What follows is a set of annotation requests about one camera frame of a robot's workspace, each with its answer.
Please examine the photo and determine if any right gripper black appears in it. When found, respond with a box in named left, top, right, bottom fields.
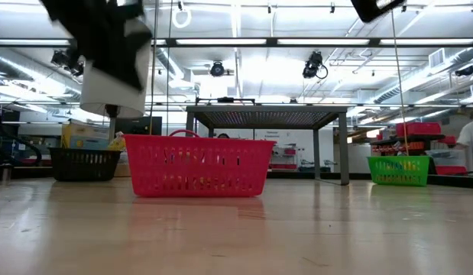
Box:
left=350, top=0, right=407, bottom=24

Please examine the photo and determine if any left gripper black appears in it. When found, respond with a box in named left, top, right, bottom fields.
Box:
left=39, top=0, right=153, bottom=92

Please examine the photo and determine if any crayon box torn green side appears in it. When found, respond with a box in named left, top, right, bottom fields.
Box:
left=60, top=121, right=111, bottom=150

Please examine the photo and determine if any red rubber band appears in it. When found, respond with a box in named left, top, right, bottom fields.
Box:
left=168, top=129, right=201, bottom=138

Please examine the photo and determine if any red plastic basket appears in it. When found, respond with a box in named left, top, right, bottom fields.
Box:
left=122, top=134, right=277, bottom=199

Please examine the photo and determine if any green plastic basket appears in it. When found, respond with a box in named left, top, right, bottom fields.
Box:
left=366, top=154, right=433, bottom=187

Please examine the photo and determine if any white shade table lamp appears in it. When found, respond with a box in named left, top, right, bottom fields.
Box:
left=79, top=15, right=153, bottom=137

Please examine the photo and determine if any black monitor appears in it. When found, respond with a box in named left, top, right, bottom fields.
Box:
left=114, top=116, right=164, bottom=135

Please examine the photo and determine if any black plastic basket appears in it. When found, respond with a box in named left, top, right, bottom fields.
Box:
left=48, top=147, right=123, bottom=183

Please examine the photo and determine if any wooden block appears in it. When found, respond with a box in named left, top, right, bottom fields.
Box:
left=113, top=163, right=132, bottom=178

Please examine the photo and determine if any red storage bin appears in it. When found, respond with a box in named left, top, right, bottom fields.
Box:
left=434, top=165, right=469, bottom=176
left=394, top=121, right=442, bottom=138

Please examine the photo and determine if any dark storage rack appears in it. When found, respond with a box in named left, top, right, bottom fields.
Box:
left=368, top=133, right=468, bottom=157

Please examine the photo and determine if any grey metal shelf riser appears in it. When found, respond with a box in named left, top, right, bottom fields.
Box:
left=185, top=105, right=352, bottom=186

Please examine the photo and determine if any rack with red bins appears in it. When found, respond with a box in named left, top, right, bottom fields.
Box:
left=268, top=144, right=298, bottom=171

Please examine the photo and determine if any clear plastic bin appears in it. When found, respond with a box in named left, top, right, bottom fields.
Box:
left=425, top=148, right=467, bottom=167

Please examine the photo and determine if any white hanging cable loop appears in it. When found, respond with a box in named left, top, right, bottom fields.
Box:
left=171, top=6, right=193, bottom=30

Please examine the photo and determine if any overhead frame beam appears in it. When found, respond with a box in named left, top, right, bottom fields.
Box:
left=0, top=36, right=473, bottom=49

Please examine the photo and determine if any yellow hanging cord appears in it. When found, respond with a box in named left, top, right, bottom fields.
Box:
left=390, top=9, right=411, bottom=157

